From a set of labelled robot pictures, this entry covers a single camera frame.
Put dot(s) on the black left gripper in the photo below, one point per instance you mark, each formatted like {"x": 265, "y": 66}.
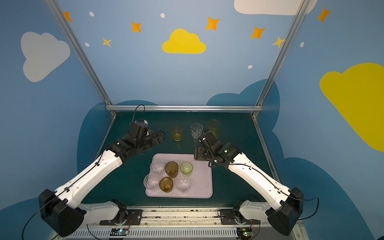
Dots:
{"x": 154, "y": 137}

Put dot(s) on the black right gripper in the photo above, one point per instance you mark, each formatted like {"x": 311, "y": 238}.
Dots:
{"x": 201, "y": 153}

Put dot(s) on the pale green small glass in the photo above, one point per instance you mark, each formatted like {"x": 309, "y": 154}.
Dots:
{"x": 186, "y": 168}

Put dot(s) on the clear faceted glass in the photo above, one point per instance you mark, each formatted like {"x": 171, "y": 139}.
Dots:
{"x": 157, "y": 168}
{"x": 151, "y": 182}
{"x": 183, "y": 184}

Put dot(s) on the dark amber dimpled glass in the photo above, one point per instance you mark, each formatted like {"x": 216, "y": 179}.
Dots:
{"x": 166, "y": 184}
{"x": 172, "y": 169}

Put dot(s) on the lilac plastic tray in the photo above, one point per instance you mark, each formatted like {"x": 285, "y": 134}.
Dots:
{"x": 201, "y": 178}

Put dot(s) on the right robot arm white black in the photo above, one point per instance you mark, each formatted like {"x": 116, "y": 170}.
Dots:
{"x": 282, "y": 207}

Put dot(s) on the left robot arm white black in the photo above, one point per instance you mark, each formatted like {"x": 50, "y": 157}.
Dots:
{"x": 63, "y": 210}

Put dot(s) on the tall green yellow glass rear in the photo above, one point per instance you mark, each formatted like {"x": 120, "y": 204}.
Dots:
{"x": 214, "y": 125}

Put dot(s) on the clear smooth glass rear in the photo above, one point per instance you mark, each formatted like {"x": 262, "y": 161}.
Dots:
{"x": 197, "y": 130}

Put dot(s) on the yellow amber smooth glass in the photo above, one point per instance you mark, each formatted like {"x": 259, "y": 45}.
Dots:
{"x": 177, "y": 133}

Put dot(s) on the right green circuit board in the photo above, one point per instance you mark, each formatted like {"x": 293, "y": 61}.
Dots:
{"x": 245, "y": 234}

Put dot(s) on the green circuit board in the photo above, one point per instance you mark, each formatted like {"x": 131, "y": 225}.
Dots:
{"x": 245, "y": 234}
{"x": 119, "y": 232}

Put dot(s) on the left green circuit board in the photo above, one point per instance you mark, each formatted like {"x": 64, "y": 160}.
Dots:
{"x": 119, "y": 232}

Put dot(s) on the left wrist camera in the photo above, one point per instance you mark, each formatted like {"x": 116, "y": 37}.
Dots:
{"x": 139, "y": 129}

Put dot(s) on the aluminium frame horizontal bar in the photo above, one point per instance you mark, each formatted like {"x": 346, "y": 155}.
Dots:
{"x": 156, "y": 108}

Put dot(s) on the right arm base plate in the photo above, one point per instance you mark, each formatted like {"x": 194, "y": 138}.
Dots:
{"x": 229, "y": 216}

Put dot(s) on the aluminium rail front base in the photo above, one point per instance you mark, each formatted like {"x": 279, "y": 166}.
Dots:
{"x": 184, "y": 223}

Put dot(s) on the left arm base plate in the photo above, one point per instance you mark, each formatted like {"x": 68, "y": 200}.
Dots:
{"x": 135, "y": 216}

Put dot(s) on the aluminium frame left post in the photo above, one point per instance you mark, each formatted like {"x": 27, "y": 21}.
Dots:
{"x": 64, "y": 24}

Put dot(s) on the aluminium frame post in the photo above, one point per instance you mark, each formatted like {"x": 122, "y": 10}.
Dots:
{"x": 64, "y": 24}
{"x": 290, "y": 37}

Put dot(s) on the aluminium frame right post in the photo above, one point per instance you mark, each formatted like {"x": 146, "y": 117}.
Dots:
{"x": 290, "y": 37}

